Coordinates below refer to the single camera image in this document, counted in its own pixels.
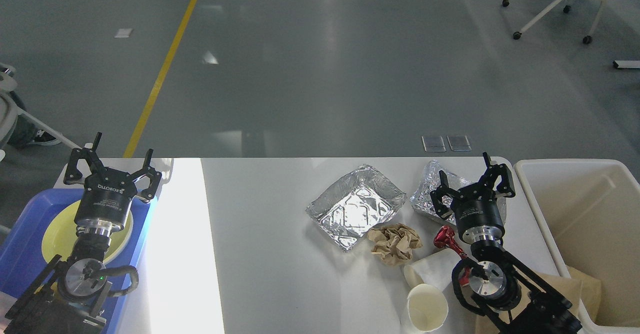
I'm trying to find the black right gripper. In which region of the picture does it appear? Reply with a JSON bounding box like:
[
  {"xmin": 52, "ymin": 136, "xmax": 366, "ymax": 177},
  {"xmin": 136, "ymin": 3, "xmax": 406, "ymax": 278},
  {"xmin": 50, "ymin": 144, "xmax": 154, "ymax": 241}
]
[{"xmin": 430, "ymin": 152, "xmax": 516, "ymax": 243}]

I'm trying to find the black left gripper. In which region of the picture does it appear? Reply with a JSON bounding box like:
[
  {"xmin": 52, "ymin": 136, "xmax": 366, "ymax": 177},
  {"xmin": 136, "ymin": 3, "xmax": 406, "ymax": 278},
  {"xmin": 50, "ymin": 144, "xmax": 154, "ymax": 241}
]
[{"xmin": 63, "ymin": 132, "xmax": 163, "ymax": 236}]

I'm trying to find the yellow translucent plate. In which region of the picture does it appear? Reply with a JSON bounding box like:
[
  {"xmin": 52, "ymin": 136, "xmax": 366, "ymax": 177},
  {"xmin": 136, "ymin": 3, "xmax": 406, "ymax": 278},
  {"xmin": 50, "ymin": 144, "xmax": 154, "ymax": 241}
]
[{"xmin": 41, "ymin": 200, "xmax": 135, "ymax": 265}]

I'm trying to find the brown paper bag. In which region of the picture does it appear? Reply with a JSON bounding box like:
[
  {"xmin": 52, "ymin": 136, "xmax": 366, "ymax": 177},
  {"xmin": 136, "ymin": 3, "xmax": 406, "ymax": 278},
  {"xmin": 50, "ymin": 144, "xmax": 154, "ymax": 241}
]
[{"xmin": 474, "ymin": 266, "xmax": 602, "ymax": 334}]

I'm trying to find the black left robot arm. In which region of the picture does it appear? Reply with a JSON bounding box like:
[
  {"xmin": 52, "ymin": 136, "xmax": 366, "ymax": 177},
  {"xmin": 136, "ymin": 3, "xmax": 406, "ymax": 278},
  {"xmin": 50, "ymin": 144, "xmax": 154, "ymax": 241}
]
[{"xmin": 3, "ymin": 132, "xmax": 163, "ymax": 334}]

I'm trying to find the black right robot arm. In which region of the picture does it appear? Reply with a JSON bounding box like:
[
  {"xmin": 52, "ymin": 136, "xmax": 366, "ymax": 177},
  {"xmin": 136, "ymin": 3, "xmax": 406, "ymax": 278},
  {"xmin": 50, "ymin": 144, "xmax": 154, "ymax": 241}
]
[{"xmin": 430, "ymin": 152, "xmax": 583, "ymax": 334}]

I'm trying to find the right floor socket cover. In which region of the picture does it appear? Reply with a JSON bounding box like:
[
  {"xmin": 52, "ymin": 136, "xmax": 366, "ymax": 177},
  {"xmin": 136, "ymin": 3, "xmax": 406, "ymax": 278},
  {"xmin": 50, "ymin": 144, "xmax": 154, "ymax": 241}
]
[{"xmin": 446, "ymin": 135, "xmax": 473, "ymax": 152}]

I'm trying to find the floor socket cover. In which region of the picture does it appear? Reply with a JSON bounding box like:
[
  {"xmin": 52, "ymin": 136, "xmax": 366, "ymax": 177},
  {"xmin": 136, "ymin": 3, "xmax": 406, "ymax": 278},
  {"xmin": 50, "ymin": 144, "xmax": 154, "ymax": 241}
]
[
  {"xmin": 446, "ymin": 135, "xmax": 473, "ymax": 152},
  {"xmin": 422, "ymin": 135, "xmax": 447, "ymax": 153}
]

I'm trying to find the left floor socket cover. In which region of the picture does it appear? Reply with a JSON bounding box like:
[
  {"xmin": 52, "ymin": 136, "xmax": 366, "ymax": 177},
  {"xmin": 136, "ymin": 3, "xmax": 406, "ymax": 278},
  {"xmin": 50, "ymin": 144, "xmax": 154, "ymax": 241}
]
[{"xmin": 422, "ymin": 135, "xmax": 447, "ymax": 153}]

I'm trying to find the red crumpled wrapper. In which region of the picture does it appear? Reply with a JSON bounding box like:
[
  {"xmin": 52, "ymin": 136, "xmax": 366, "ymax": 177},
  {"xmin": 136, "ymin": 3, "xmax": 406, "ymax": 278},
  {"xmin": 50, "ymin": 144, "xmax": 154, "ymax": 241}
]
[{"xmin": 433, "ymin": 225, "xmax": 471, "ymax": 287}]

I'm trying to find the lying white paper cup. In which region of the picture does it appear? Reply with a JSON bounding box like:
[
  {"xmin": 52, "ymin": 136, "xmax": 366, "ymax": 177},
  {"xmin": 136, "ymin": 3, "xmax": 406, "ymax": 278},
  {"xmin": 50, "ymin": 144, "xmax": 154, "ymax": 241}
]
[{"xmin": 402, "ymin": 249, "xmax": 461, "ymax": 292}]

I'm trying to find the crumpled brown paper ball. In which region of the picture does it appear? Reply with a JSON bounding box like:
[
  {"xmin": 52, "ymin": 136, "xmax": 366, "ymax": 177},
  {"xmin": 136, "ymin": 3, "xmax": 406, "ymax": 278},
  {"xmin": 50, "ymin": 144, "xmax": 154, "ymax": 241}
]
[{"xmin": 366, "ymin": 223, "xmax": 424, "ymax": 267}]

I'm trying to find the person leg with sneaker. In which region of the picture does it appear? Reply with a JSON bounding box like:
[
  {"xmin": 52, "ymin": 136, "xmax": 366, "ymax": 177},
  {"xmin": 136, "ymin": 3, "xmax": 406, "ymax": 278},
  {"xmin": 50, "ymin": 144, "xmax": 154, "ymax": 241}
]
[{"xmin": 7, "ymin": 115, "xmax": 61, "ymax": 149}]

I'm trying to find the square aluminium foil tray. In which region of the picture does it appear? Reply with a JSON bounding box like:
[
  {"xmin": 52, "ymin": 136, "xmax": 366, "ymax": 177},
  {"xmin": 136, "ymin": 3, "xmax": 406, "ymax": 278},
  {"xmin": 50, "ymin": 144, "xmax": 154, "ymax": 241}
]
[{"xmin": 305, "ymin": 164, "xmax": 407, "ymax": 253}]

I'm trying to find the white office chair left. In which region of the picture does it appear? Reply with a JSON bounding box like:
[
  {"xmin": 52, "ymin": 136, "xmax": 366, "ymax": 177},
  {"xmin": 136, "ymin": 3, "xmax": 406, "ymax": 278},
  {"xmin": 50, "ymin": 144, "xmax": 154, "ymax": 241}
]
[{"xmin": 0, "ymin": 63, "xmax": 80, "ymax": 160}]

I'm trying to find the white plastic waste bin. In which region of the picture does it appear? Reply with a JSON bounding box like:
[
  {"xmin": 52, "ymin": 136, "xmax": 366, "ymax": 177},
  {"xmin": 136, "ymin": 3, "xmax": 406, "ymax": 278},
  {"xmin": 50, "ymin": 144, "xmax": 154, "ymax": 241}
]
[{"xmin": 514, "ymin": 158, "xmax": 640, "ymax": 334}]

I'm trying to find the upright white paper cup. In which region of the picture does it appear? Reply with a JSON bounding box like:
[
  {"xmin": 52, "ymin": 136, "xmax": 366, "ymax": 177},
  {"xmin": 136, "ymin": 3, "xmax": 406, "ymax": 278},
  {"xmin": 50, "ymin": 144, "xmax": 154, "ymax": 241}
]
[{"xmin": 400, "ymin": 283, "xmax": 449, "ymax": 334}]

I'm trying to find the white bar on floor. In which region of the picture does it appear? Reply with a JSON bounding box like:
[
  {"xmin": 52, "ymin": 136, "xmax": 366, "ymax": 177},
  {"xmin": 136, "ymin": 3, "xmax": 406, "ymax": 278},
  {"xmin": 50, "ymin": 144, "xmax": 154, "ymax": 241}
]
[{"xmin": 612, "ymin": 59, "xmax": 640, "ymax": 70}]

